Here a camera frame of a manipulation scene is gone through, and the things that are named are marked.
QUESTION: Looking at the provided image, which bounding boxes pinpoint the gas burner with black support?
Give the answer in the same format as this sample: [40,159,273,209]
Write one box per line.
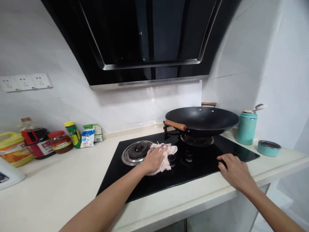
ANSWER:
[164,130,215,148]

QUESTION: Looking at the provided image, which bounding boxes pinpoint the green container with yellow lid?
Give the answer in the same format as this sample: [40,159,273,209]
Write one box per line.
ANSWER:
[63,121,82,149]

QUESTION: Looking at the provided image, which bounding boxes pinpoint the black wok with wooden handles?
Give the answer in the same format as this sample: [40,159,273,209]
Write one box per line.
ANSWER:
[164,102,240,138]

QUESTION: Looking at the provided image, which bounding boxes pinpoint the dark soy sauce bottle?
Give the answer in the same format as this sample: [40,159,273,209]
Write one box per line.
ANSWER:
[17,117,56,160]

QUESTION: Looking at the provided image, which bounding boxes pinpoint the black glass gas cooktop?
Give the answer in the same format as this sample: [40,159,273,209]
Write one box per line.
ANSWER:
[96,131,261,204]

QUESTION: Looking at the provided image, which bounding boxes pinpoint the white base cabinet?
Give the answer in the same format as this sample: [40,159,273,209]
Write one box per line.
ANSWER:
[113,183,272,232]

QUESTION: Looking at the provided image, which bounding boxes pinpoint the person's right hand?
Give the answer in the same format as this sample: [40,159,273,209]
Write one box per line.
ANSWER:
[216,153,257,192]

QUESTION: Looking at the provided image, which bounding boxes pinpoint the black range hood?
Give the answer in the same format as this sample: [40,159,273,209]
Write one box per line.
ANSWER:
[41,0,242,92]

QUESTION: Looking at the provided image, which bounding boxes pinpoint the red sauce jar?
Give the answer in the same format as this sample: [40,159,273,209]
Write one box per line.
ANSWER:
[47,130,74,155]

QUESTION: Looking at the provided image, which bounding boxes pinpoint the white plastic container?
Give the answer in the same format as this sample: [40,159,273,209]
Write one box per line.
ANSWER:
[0,157,26,191]

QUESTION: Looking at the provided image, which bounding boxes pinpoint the pinkish white cleaning cloth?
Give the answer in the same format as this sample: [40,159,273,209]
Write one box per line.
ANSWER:
[145,141,179,176]

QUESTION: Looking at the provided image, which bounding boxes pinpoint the teal thermos cup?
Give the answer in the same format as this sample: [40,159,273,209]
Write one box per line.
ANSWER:
[257,140,282,157]

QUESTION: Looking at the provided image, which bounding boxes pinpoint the person's left fingers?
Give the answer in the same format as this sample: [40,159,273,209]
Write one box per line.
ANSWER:
[147,146,168,159]

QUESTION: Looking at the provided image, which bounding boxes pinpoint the yellow cooking oil bottle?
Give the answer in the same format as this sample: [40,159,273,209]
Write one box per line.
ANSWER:
[0,131,34,168]

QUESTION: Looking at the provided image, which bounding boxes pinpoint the person's left hand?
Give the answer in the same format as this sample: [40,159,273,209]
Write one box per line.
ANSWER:
[141,146,168,175]

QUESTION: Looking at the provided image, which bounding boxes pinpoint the white wall socket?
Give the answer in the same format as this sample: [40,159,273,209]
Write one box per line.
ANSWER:
[31,73,53,89]
[0,76,21,93]
[15,74,37,91]

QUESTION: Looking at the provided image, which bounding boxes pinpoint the white and blue packet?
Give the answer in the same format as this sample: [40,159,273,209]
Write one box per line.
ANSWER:
[80,129,95,149]

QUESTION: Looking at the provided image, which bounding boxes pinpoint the person's right fingers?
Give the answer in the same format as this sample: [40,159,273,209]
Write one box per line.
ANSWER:
[216,153,239,164]

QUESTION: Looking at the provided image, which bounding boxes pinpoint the silver ringed gas burner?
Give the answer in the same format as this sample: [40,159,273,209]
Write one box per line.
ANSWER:
[121,140,155,167]

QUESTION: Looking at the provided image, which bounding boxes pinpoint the person's right thumb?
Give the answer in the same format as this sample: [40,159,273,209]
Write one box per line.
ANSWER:
[218,162,230,176]

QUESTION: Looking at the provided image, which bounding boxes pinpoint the teal thermos flask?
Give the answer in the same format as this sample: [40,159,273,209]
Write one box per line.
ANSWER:
[236,104,268,146]

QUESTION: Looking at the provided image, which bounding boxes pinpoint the green packet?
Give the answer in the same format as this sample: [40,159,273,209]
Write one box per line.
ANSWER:
[83,124,104,142]

